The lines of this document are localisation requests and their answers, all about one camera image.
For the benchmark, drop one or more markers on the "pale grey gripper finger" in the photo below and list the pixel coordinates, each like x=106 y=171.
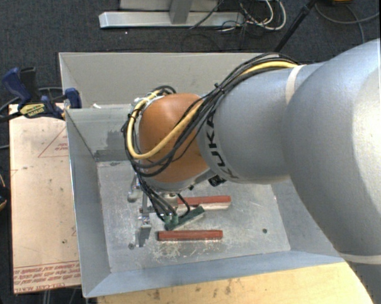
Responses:
x=144 y=234

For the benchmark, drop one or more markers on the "dark green flat block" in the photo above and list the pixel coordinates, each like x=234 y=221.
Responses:
x=188 y=218

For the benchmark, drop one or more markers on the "red-brown flat block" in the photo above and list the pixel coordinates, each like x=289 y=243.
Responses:
x=208 y=200
x=191 y=235

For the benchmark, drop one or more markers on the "brown cardboard board, red print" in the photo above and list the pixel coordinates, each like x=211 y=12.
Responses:
x=41 y=199

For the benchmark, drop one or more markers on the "grey metal bin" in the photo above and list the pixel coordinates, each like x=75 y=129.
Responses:
x=111 y=76

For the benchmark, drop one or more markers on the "black cylinder on white bracket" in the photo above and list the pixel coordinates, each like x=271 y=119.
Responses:
x=217 y=180

